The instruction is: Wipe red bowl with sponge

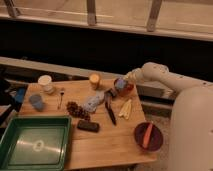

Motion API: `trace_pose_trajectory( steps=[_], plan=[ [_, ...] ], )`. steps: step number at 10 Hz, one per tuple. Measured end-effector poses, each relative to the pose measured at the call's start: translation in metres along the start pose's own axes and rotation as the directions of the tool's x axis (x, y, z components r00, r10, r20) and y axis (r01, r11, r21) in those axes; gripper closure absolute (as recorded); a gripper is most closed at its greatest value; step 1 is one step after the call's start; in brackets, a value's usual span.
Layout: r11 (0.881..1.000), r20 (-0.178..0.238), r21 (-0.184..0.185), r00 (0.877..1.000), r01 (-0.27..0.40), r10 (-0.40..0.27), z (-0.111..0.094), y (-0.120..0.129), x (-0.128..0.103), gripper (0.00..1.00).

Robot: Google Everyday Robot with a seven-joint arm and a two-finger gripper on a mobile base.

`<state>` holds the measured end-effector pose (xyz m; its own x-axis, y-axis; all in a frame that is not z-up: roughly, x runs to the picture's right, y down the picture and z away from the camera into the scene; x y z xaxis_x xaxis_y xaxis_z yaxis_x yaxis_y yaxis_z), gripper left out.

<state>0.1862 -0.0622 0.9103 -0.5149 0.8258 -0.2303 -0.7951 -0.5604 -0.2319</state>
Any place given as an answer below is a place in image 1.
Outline crumpled grey blue cloth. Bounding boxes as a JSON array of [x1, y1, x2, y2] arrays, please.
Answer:
[[82, 91, 104, 113]]

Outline blue object at table edge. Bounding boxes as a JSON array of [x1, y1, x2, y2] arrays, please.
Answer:
[[15, 88, 26, 103]]

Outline yellow cup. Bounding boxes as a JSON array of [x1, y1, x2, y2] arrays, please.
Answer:
[[89, 74, 101, 90]]

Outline bunch of dark grapes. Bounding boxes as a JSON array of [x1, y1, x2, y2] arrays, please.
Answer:
[[66, 101, 90, 121]]

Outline orange carrot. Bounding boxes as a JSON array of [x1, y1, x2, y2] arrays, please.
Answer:
[[143, 122, 153, 149]]

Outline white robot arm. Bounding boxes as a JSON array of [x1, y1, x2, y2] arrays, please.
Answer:
[[124, 62, 213, 171]]

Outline dark brown block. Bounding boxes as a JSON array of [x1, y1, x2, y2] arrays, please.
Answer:
[[77, 120, 100, 132]]

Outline blue plastic cup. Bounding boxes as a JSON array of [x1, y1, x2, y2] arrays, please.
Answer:
[[29, 94, 44, 111]]

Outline wooden table board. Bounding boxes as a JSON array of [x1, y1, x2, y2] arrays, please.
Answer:
[[19, 80, 157, 170]]

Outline white cup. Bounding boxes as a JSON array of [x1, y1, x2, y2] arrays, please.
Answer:
[[38, 75, 54, 94]]

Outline blue sponge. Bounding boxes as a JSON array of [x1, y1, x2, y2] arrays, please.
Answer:
[[115, 78, 127, 89]]

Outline red bowl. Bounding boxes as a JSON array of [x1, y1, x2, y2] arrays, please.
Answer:
[[114, 78, 134, 96]]

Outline green plastic tray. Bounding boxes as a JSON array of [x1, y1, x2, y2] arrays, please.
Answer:
[[0, 116, 71, 171]]

